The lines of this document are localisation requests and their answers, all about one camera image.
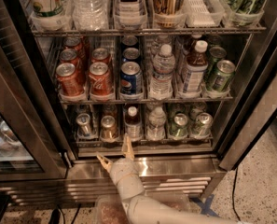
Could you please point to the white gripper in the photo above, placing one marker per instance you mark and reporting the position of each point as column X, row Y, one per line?
column 121, row 169

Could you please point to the orange soda can front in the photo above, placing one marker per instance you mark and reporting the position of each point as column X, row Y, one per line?
column 109, row 129

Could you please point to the orange soda can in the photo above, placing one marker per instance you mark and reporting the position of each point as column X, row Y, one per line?
column 110, row 110
column 109, row 129

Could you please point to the brown tea bottle bottom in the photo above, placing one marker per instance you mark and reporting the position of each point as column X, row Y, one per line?
column 133, row 123

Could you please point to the silver can bottom left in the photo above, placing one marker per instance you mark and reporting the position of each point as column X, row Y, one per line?
column 83, row 121

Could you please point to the orange soda can behind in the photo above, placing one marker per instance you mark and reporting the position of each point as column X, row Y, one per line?
column 110, row 110

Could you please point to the water bottle bottom shelf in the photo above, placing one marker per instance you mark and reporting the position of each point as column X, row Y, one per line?
column 155, row 127

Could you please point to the water bottle shelf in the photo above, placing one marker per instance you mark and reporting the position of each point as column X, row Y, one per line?
column 163, row 67
column 155, row 127

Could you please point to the green can bottom front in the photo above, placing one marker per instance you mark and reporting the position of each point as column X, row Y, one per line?
column 178, row 126

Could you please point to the red cola can front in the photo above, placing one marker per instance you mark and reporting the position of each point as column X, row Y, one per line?
column 100, row 79

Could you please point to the red cola can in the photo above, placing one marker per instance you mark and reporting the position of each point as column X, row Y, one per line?
column 101, row 55
column 100, row 79

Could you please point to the blue pepsi can front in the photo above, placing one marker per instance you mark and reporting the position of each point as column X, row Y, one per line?
column 131, row 78

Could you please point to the blue pepsi can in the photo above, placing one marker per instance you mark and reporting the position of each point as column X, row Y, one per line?
column 131, row 55
column 131, row 78
column 129, row 41

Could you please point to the red can front left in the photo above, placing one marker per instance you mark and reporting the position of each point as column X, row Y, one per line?
column 69, row 79

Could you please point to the green can bottom right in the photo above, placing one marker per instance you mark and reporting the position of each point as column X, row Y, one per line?
column 202, row 125

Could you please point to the glass fridge door left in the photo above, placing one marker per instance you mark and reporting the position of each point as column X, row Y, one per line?
column 25, row 91

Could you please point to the water bottle middle shelf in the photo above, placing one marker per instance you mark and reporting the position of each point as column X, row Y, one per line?
column 163, row 67

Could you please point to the red cola can behind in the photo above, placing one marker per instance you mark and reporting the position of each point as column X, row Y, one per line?
column 101, row 55

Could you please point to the stainless steel fridge cabinet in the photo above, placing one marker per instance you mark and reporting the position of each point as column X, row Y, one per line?
column 190, row 166

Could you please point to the blue pepsi can back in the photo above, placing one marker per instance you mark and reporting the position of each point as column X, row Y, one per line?
column 129, row 41

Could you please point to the tea bottle middle shelf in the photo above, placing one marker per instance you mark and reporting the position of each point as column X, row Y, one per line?
column 194, row 68

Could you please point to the red can back left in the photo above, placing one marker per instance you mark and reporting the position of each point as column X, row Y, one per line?
column 76, row 44

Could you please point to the green can middle front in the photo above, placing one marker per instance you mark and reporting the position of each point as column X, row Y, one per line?
column 220, row 76

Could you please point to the green can middle behind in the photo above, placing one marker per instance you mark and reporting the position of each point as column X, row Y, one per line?
column 214, row 55

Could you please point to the open fridge door right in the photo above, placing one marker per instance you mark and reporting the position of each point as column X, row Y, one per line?
column 255, row 95

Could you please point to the brown tall can top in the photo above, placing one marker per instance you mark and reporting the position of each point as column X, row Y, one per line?
column 168, row 13

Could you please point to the white green can top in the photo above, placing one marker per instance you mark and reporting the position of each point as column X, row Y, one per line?
column 48, row 0

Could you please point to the clear plastic bin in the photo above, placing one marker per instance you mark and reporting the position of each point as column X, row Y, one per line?
column 109, row 208

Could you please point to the blue tape cross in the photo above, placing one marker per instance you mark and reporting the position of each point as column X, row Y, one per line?
column 207, row 206

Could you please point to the white labelled bottle top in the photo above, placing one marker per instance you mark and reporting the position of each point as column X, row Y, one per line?
column 130, row 14

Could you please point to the clear water bottle top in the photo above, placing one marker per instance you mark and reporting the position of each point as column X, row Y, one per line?
column 89, row 15

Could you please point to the empty white plastic tray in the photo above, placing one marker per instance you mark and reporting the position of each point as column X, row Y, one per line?
column 203, row 13

